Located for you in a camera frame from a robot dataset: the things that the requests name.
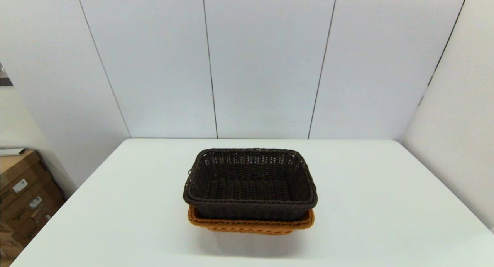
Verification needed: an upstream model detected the brown cardboard box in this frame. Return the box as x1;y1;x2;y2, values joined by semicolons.
0;150;52;201
0;174;63;222
10;198;65;246

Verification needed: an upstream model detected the dark brown wicker basket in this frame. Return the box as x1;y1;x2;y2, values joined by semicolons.
183;148;318;221

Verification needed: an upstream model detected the crumpled brown cardboard sheet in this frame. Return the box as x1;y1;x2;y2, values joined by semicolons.
0;223;24;260

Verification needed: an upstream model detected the orange wicker basket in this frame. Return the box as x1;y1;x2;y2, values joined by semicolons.
188;205;315;235

